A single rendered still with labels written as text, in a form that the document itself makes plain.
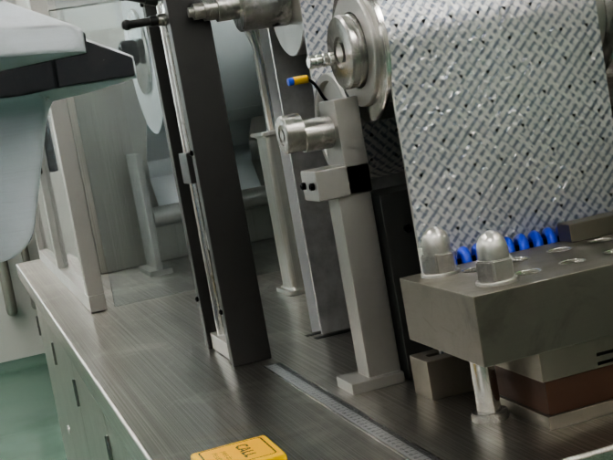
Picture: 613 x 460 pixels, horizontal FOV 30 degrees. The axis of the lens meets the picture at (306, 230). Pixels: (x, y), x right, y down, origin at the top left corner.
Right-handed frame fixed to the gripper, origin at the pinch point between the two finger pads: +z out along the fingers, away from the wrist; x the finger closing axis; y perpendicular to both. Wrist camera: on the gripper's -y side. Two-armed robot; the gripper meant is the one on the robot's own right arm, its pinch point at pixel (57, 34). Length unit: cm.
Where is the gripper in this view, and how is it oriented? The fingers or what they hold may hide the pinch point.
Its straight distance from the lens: 30.4
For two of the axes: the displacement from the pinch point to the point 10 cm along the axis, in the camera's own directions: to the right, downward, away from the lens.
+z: 9.8, -1.6, -1.4
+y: 1.5, 9.9, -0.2
